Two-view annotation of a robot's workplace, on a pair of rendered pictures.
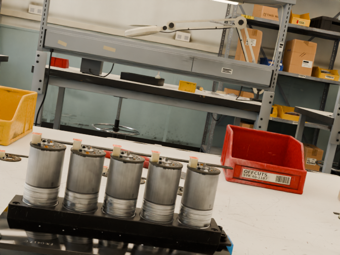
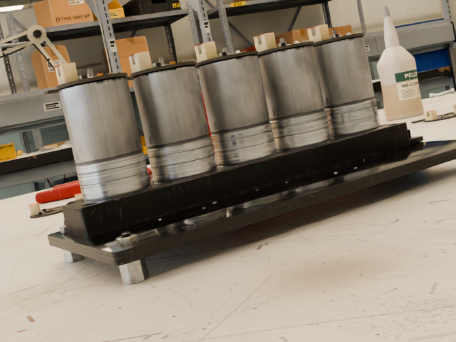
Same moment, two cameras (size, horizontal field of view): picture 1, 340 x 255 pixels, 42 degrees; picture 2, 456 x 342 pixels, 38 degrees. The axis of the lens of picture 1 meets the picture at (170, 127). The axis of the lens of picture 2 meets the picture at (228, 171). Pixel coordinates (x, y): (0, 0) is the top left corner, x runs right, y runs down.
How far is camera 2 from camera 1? 0.17 m
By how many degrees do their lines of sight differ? 22
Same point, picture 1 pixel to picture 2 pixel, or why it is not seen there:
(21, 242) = (183, 229)
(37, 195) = (122, 172)
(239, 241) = not seen: hidden behind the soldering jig
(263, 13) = (55, 18)
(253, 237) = not seen: hidden behind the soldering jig
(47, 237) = (203, 216)
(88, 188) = (200, 126)
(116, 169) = (229, 77)
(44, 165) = (113, 110)
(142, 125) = not seen: outside the picture
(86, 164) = (182, 81)
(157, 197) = (304, 100)
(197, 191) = (351, 70)
